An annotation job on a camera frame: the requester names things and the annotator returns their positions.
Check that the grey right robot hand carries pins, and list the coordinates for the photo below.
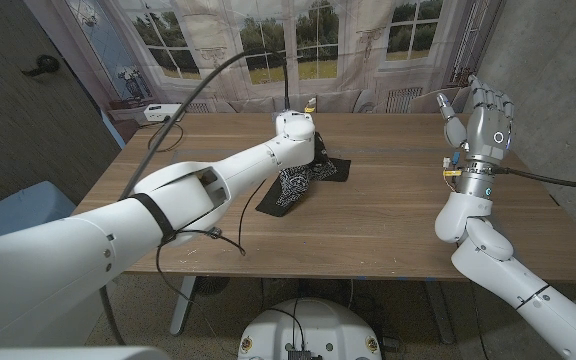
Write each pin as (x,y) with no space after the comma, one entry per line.
(485,135)

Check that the black paisley bandana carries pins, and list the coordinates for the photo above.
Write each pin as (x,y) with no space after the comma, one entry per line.
(298,185)

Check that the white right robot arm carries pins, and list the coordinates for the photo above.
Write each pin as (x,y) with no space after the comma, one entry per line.
(508,270)

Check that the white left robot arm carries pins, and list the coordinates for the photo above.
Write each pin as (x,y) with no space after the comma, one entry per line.
(143,215)

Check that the printed window backdrop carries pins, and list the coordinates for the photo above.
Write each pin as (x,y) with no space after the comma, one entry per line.
(348,50)

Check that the grey metal table leg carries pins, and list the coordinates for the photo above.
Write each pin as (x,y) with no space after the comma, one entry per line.
(440,315)
(183,305)

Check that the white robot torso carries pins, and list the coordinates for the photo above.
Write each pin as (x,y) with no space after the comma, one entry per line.
(308,330)

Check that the white power box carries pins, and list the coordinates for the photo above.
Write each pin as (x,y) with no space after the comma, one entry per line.
(160,112)

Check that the blue plastic bin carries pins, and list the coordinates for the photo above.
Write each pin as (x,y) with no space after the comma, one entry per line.
(18,210)

